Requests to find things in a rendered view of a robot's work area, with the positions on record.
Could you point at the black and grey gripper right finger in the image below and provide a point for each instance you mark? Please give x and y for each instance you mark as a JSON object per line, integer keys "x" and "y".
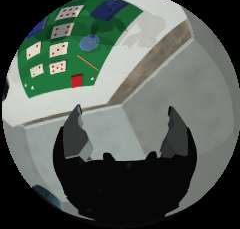
{"x": 179, "y": 144}

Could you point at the green felt play mat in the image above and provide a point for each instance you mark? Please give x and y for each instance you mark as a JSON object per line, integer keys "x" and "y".
{"x": 108, "y": 33}

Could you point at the red rectangular block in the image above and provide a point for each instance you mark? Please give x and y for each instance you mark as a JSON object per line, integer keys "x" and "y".
{"x": 76, "y": 80}

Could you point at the cream card with black dots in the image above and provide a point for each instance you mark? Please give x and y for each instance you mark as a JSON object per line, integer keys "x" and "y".
{"x": 37, "y": 70}

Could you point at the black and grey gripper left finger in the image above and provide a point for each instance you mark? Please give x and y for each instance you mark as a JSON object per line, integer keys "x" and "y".
{"x": 72, "y": 148}

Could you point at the blue round disc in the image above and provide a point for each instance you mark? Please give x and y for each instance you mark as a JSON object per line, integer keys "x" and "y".
{"x": 89, "y": 42}

